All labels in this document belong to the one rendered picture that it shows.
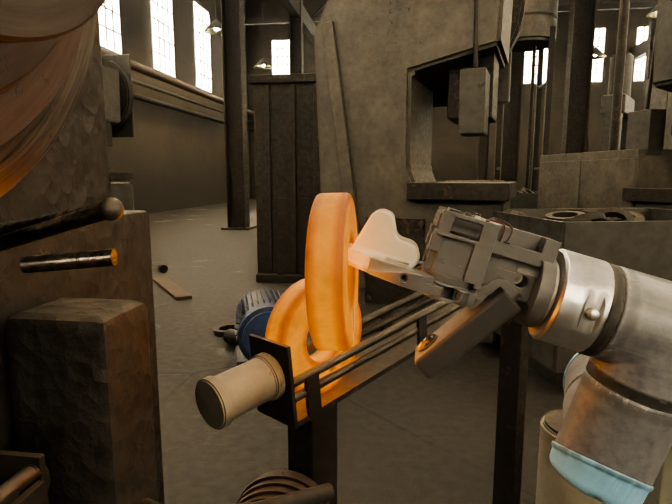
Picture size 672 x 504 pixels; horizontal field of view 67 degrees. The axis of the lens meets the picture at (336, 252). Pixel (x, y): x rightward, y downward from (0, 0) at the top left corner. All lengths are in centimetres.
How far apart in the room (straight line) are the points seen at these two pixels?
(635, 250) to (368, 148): 142
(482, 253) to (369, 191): 245
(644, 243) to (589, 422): 189
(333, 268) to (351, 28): 266
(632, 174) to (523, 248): 352
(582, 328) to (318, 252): 24
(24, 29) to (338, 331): 31
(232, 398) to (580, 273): 38
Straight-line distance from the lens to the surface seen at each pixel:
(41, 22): 30
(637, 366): 53
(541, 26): 907
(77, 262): 33
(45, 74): 41
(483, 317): 50
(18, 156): 40
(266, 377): 62
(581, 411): 56
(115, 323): 49
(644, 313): 51
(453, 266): 48
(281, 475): 73
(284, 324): 63
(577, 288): 49
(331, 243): 44
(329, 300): 44
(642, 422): 55
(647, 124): 405
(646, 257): 243
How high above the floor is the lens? 92
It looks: 8 degrees down
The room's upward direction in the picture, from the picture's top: straight up
